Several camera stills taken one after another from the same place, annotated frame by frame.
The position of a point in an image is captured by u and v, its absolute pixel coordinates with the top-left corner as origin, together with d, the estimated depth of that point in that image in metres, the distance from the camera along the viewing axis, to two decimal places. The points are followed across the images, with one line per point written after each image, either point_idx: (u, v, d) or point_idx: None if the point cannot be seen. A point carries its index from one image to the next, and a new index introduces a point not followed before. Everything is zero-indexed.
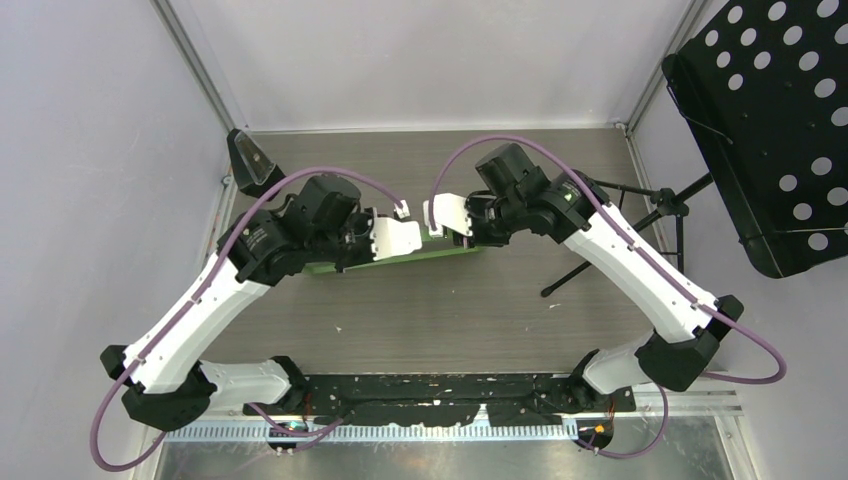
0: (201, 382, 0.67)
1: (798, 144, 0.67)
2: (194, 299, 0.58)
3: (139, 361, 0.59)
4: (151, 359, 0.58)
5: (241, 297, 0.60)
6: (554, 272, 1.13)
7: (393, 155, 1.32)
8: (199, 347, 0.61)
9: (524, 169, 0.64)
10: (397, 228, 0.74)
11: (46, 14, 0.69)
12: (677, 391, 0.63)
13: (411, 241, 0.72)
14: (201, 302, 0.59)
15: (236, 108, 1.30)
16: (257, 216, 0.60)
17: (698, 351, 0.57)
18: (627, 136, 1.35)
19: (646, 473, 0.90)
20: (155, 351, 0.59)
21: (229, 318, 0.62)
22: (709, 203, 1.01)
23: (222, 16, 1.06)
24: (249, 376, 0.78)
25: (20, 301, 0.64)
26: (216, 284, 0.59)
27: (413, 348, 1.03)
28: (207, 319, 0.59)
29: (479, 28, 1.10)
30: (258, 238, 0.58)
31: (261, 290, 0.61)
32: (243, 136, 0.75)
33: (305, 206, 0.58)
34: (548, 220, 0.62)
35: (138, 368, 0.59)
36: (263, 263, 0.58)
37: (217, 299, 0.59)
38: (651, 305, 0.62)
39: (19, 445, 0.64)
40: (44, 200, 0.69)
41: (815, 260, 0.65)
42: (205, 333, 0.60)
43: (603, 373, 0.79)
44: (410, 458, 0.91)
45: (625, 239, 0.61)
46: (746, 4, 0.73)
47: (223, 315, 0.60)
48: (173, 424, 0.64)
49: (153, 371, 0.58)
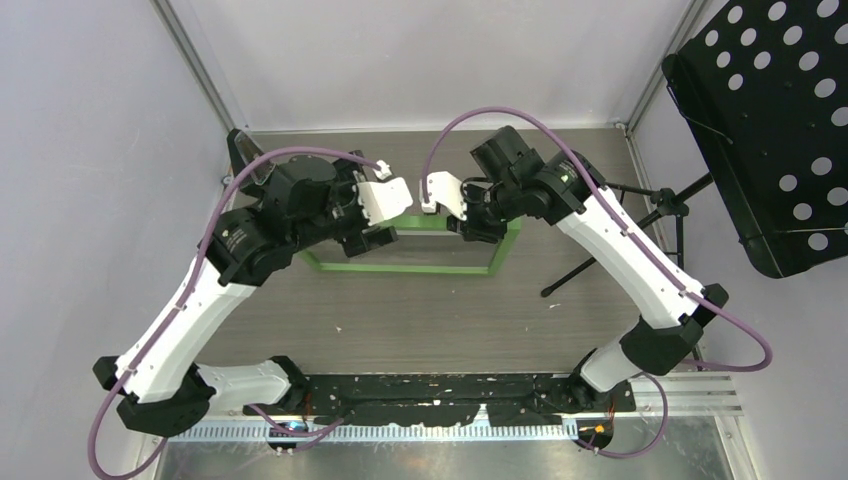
0: (200, 386, 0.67)
1: (798, 143, 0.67)
2: (178, 307, 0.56)
3: (131, 372, 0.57)
4: (143, 369, 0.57)
5: (228, 300, 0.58)
6: (554, 272, 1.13)
7: (393, 155, 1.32)
8: (193, 351, 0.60)
9: (518, 151, 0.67)
10: (384, 192, 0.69)
11: (45, 14, 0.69)
12: (658, 373, 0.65)
13: (401, 203, 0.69)
14: (187, 308, 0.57)
15: (236, 108, 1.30)
16: (231, 217, 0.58)
17: (683, 337, 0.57)
18: (627, 136, 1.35)
19: (646, 473, 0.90)
20: (145, 360, 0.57)
21: (219, 323, 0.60)
22: (709, 203, 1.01)
23: (222, 17, 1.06)
24: (248, 378, 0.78)
25: (19, 301, 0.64)
26: (199, 289, 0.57)
27: (414, 348, 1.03)
28: (195, 325, 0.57)
29: (479, 28, 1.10)
30: (238, 239, 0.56)
31: (247, 291, 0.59)
32: (242, 136, 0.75)
33: (278, 197, 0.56)
34: (543, 200, 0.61)
35: (130, 379, 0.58)
36: (245, 265, 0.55)
37: (202, 304, 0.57)
38: (640, 293, 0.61)
39: (19, 446, 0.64)
40: (43, 200, 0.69)
41: (815, 260, 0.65)
42: (198, 335, 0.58)
43: (598, 370, 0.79)
44: (410, 458, 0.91)
45: (618, 224, 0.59)
46: (746, 4, 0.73)
47: (213, 318, 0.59)
48: (175, 429, 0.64)
49: (145, 382, 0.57)
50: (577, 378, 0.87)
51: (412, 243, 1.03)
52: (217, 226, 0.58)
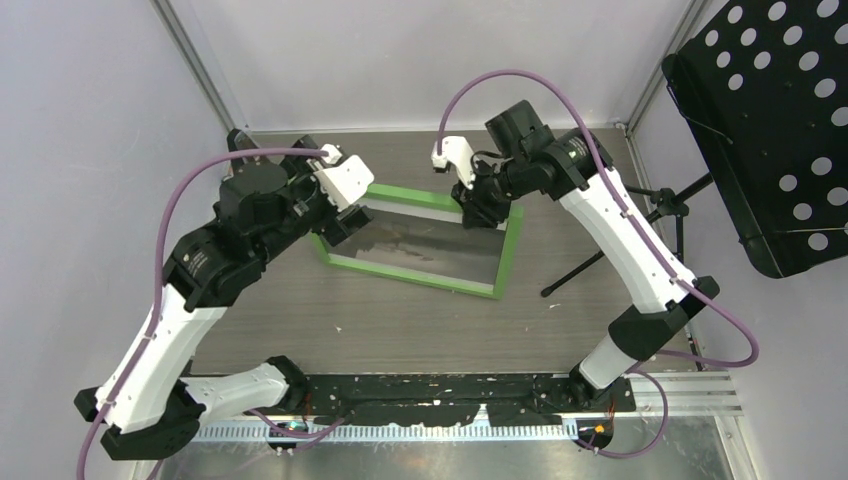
0: (188, 404, 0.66)
1: (798, 144, 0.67)
2: (148, 336, 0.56)
3: (110, 403, 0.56)
4: (121, 400, 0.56)
5: (198, 325, 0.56)
6: (554, 272, 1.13)
7: (393, 156, 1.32)
8: (172, 377, 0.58)
9: (533, 126, 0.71)
10: (339, 177, 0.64)
11: (46, 15, 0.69)
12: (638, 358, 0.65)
13: (359, 181, 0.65)
14: (157, 337, 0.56)
15: (236, 107, 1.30)
16: (189, 240, 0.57)
17: (665, 322, 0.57)
18: (627, 136, 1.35)
19: (645, 473, 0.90)
20: (123, 391, 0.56)
21: (199, 342, 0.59)
22: (709, 203, 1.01)
23: (222, 16, 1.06)
24: (239, 388, 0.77)
25: (20, 302, 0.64)
26: (167, 317, 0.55)
27: (414, 348, 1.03)
28: (168, 351, 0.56)
29: (478, 29, 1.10)
30: (199, 262, 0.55)
31: (218, 313, 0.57)
32: (243, 137, 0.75)
33: (232, 214, 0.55)
34: (548, 172, 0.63)
35: (111, 411, 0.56)
36: (209, 287, 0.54)
37: (171, 332, 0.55)
38: (633, 277, 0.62)
39: (19, 446, 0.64)
40: (44, 200, 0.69)
41: (815, 260, 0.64)
42: (173, 363, 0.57)
43: (597, 366, 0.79)
44: (409, 458, 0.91)
45: (618, 204, 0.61)
46: (746, 4, 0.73)
47: (186, 344, 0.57)
48: (168, 451, 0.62)
49: (125, 411, 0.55)
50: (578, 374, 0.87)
51: (414, 238, 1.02)
52: (178, 249, 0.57)
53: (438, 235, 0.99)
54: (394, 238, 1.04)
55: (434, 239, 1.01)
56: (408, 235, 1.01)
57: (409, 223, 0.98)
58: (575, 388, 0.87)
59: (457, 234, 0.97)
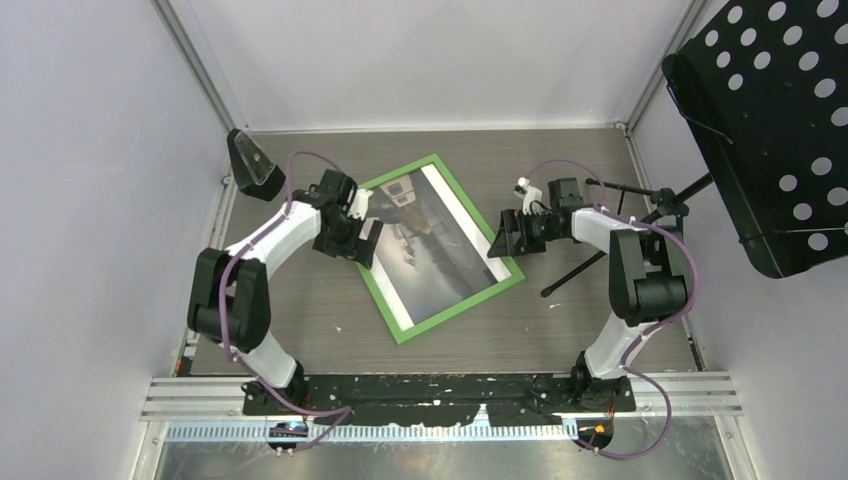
0: None
1: (799, 144, 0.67)
2: (286, 213, 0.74)
3: (250, 246, 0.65)
4: (261, 246, 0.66)
5: (309, 225, 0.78)
6: (554, 272, 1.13)
7: (394, 156, 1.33)
8: (281, 256, 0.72)
9: (572, 193, 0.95)
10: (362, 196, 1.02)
11: (46, 17, 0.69)
12: (630, 312, 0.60)
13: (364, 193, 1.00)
14: (291, 217, 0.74)
15: (236, 108, 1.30)
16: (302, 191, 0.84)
17: (619, 239, 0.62)
18: (627, 136, 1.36)
19: (646, 473, 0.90)
20: (262, 242, 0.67)
21: (298, 245, 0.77)
22: (709, 203, 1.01)
23: (223, 18, 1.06)
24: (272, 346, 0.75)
25: (18, 304, 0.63)
26: (299, 208, 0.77)
27: (414, 347, 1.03)
28: (297, 228, 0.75)
29: (479, 29, 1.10)
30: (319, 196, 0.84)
31: (312, 231, 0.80)
32: (242, 137, 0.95)
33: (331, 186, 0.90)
34: (560, 221, 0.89)
35: (248, 253, 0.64)
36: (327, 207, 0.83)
37: (303, 216, 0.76)
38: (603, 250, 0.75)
39: (20, 447, 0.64)
40: (45, 201, 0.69)
41: (815, 259, 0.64)
42: (289, 243, 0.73)
43: (600, 350, 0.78)
44: (410, 458, 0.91)
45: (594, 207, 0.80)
46: (746, 4, 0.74)
47: (301, 234, 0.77)
48: (252, 339, 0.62)
49: (264, 253, 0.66)
50: (580, 363, 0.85)
51: (434, 241, 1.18)
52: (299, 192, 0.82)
53: (455, 253, 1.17)
54: (421, 233, 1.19)
55: (444, 254, 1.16)
56: (434, 239, 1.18)
57: (451, 231, 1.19)
58: (574, 376, 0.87)
59: (456, 254, 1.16)
